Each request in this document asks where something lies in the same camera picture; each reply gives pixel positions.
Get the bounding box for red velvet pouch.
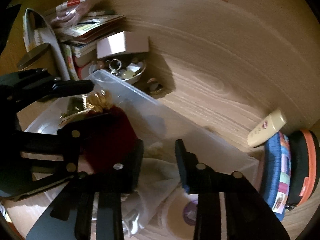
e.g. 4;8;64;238
81;91;141;177

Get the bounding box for translucent white small jar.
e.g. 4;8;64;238
34;121;60;135

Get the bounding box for black orange round case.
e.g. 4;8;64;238
285;129;320;211

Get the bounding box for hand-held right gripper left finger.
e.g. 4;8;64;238
50;139;145;240

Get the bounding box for white drawstring bag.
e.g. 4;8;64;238
120;142;187;238

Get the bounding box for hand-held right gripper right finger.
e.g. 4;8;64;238
175;139;290;240

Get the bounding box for small white box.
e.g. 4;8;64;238
96;31;150;59

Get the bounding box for dark green small object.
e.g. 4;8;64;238
67;97;88;113

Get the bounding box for blue zip pouch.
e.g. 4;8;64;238
262;131;292;222

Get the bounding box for clear plastic storage box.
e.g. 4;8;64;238
25;69;260;207

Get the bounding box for white bookend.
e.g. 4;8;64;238
23;8;71;81

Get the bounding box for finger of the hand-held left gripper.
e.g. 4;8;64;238
51;79;95;98
57;112;120;143

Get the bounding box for pink snack packet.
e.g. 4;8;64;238
50;0;93;28

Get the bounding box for bowl of trinkets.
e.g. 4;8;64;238
89;57;147;84

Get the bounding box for small trinkets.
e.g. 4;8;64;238
147;77;165;96

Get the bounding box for round brown disc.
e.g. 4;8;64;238
17;43;50;68

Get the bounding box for cream plastic jar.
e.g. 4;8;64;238
155;187;200;233

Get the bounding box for cream tube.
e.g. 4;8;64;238
247;110;287;148

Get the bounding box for stack of booklets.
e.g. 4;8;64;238
55;10;126;57

